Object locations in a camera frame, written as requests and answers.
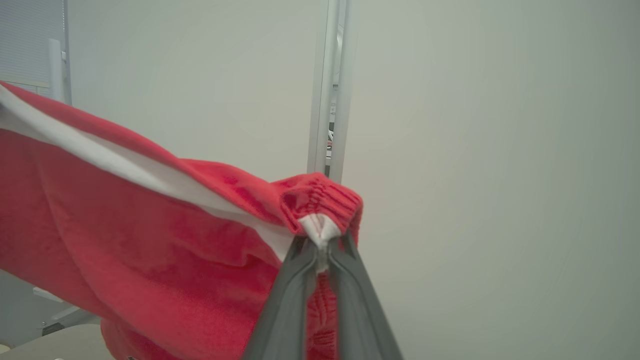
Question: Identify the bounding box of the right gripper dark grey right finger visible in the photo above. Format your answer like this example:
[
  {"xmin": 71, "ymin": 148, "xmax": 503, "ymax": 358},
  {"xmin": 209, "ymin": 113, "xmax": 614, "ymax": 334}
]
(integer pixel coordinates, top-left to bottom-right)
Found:
[{"xmin": 326, "ymin": 232, "xmax": 404, "ymax": 360}]

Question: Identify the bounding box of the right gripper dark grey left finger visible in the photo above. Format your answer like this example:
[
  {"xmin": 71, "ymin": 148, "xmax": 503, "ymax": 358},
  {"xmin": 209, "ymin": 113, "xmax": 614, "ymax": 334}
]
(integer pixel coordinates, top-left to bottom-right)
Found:
[{"xmin": 241, "ymin": 236, "xmax": 320, "ymax": 360}]

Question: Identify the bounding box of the red white lettered jersey shirt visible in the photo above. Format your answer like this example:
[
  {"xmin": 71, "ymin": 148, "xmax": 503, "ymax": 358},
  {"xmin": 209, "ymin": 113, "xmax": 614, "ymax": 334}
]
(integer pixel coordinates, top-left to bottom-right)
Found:
[{"xmin": 0, "ymin": 80, "xmax": 364, "ymax": 360}]

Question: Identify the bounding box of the white window blind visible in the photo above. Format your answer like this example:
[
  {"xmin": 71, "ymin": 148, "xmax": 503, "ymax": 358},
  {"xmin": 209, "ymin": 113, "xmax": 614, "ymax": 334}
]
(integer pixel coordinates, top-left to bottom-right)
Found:
[{"xmin": 0, "ymin": 0, "xmax": 68, "ymax": 96}]

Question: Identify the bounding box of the white metal desk frame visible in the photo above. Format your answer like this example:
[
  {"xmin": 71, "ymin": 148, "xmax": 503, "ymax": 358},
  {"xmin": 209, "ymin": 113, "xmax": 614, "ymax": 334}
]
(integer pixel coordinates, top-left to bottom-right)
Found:
[{"xmin": 32, "ymin": 287, "xmax": 101, "ymax": 336}]

